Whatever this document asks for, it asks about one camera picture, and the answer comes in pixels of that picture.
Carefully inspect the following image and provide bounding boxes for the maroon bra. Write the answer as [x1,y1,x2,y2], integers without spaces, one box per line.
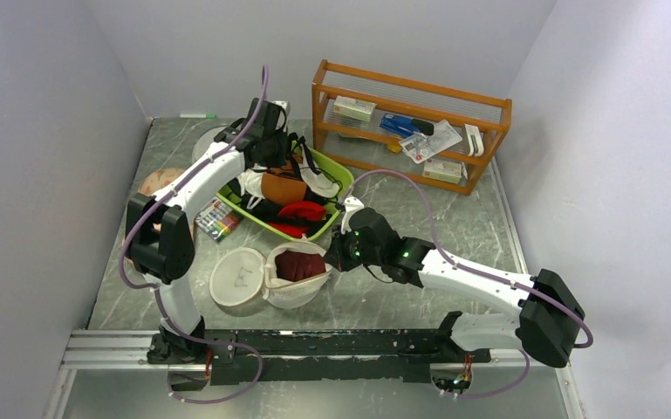
[274,251,326,282]

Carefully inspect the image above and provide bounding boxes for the red bra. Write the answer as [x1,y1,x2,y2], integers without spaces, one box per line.
[267,201,329,239]

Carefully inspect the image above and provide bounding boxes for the orange brown bra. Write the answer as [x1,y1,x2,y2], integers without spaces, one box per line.
[261,169,308,206]

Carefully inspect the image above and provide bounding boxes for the purple cable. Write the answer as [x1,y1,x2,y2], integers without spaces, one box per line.
[118,63,270,406]
[340,168,594,349]

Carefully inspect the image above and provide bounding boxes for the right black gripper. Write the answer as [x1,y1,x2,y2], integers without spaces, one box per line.
[324,222,385,272]

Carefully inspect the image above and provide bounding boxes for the grey round pads stack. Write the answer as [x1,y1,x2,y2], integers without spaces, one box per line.
[191,126,226,163]

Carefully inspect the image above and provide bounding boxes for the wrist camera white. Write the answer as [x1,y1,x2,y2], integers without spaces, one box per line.
[340,196,365,235]
[271,100,291,128]

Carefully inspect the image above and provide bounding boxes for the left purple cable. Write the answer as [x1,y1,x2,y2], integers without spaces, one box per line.
[118,63,270,406]

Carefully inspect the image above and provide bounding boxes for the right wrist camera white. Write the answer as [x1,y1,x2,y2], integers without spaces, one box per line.
[340,196,365,235]

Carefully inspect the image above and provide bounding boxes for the white green box upper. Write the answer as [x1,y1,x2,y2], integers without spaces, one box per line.
[333,96,376,122]

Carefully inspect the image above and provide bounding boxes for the green white marker pen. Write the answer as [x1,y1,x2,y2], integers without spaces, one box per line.
[179,113,217,119]

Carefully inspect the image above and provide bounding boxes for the white mesh laundry bag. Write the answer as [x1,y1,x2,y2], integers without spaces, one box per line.
[209,241,333,310]

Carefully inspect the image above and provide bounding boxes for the white green box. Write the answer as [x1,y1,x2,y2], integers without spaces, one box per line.
[333,96,376,122]
[422,159,467,184]

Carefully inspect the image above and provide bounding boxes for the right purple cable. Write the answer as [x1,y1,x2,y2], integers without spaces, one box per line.
[340,168,594,349]

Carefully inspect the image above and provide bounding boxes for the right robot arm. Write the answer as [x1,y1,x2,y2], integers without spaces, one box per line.
[325,208,585,368]

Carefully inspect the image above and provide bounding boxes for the pack of coloured markers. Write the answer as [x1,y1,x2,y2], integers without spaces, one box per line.
[195,197,243,243]

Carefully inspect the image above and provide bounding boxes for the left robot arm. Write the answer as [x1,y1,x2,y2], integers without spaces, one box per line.
[119,98,291,364]

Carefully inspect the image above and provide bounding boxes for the green plastic basin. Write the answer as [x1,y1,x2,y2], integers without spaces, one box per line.
[216,134,354,240]

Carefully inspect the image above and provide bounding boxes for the black garment in basin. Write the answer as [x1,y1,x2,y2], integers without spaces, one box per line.
[225,179,325,223]

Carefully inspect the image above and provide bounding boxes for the white green box lower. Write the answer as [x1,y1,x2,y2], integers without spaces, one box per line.
[422,159,467,184]

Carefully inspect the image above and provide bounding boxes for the clear plastic packet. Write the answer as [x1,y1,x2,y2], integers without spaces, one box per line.
[399,120,462,164]

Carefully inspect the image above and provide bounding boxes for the blue stapler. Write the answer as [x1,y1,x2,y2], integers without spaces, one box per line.
[379,113,435,138]

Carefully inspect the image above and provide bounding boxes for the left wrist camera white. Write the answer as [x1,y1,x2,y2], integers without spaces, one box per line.
[271,100,291,128]

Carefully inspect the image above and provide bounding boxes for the floral peach insoles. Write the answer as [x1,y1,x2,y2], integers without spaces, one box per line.
[124,168,188,273]

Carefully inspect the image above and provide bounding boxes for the wooden orange shelf rack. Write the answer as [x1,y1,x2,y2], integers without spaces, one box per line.
[312,59,513,196]

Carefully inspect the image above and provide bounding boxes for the white clip holder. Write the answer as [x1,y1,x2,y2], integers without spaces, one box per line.
[464,124,484,157]

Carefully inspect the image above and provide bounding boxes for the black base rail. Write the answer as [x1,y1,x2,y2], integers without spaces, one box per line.
[146,329,490,386]

